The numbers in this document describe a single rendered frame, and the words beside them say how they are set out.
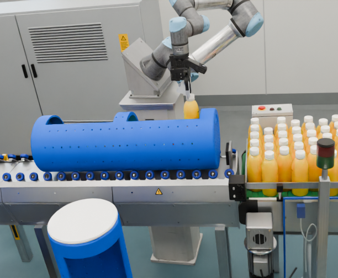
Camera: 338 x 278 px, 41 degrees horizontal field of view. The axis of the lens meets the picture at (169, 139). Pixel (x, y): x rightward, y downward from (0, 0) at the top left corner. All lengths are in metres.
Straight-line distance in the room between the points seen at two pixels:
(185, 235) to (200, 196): 0.80
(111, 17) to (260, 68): 1.86
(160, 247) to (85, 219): 1.26
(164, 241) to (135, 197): 0.82
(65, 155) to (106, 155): 0.20
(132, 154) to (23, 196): 0.66
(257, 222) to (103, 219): 0.64
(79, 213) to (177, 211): 0.56
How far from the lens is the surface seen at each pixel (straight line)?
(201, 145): 2.01
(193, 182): 2.15
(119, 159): 2.12
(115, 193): 2.25
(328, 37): 4.80
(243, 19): 2.34
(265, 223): 1.98
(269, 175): 2.00
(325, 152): 1.73
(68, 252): 1.80
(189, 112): 2.11
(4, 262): 3.53
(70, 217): 1.89
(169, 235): 2.95
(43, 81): 4.14
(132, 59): 2.51
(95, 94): 3.97
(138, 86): 2.53
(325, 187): 1.83
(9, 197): 2.50
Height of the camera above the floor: 2.10
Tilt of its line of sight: 27 degrees down
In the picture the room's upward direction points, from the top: 8 degrees counter-clockwise
